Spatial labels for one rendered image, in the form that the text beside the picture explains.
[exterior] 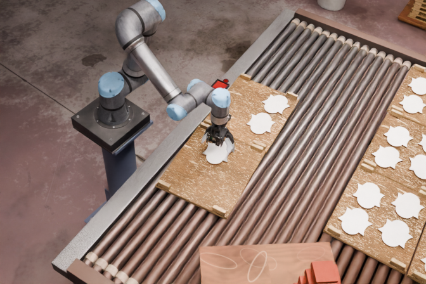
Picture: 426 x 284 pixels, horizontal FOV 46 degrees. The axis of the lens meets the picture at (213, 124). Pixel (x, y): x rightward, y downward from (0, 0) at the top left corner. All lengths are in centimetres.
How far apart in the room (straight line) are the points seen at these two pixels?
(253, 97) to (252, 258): 97
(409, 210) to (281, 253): 65
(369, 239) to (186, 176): 81
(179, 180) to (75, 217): 121
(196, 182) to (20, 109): 205
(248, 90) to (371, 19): 258
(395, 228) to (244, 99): 95
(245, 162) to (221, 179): 15
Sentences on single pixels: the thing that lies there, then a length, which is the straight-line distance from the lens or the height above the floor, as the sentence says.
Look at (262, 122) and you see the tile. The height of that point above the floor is 95.
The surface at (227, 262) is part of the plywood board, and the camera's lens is 193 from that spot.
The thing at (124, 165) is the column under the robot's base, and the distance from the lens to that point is 270.
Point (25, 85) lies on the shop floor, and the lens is 418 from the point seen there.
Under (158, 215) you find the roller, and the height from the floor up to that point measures 92.
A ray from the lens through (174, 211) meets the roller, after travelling 218.
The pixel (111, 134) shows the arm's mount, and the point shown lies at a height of 94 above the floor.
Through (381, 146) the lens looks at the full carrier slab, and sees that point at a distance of 256.
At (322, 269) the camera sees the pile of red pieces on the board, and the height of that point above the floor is 133.
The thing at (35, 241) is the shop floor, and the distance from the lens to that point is 328.
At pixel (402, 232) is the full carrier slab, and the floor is 95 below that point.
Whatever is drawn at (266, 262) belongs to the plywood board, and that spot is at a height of 104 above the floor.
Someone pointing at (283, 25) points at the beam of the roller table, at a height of 91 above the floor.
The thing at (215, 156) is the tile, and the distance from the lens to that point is 233.
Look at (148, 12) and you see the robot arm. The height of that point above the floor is 155.
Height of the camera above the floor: 276
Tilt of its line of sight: 47 degrees down
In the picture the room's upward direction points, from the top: 4 degrees clockwise
